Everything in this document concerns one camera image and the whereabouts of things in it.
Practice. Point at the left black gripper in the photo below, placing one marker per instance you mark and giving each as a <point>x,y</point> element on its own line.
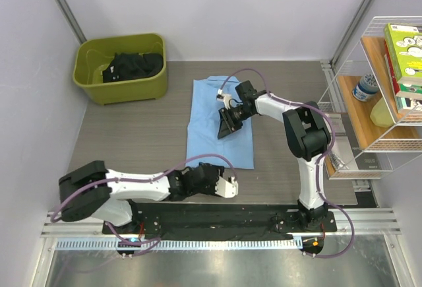
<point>211,189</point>

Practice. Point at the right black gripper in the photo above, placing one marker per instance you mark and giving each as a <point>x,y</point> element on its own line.
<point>228,125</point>

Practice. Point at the light blue long sleeve shirt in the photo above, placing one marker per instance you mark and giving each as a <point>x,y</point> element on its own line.
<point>204,124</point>

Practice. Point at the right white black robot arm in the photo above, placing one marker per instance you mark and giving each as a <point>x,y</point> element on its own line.
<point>308,139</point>

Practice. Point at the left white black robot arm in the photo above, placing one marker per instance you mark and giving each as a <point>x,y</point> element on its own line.
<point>95,191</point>

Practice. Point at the teal book stack bottom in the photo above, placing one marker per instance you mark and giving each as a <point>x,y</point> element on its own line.
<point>407,97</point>

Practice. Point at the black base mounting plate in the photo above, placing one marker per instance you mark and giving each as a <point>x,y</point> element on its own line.
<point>195,220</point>

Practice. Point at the black clothes in bin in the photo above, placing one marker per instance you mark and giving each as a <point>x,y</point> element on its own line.
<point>133,66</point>

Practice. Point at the blue white ceramic cup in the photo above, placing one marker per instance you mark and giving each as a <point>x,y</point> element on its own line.
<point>366,88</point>

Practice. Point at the olive green plastic bin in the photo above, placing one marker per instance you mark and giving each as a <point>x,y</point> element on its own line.
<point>95,55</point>

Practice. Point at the pale yellow green object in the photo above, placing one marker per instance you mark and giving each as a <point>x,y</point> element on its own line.
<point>380,115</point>

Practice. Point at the red book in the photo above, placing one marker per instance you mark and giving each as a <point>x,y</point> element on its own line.
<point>393,81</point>

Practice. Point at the green book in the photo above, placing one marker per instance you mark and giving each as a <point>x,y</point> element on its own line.
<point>404,46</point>

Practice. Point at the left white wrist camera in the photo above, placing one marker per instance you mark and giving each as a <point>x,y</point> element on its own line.
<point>227,188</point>

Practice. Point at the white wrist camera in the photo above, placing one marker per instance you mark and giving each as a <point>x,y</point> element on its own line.
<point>227,188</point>
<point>225,98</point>

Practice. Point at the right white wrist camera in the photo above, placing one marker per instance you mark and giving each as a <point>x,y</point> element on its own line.
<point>225,98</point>

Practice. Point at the white wire shelf rack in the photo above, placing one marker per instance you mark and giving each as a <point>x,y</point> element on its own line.
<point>374,99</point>

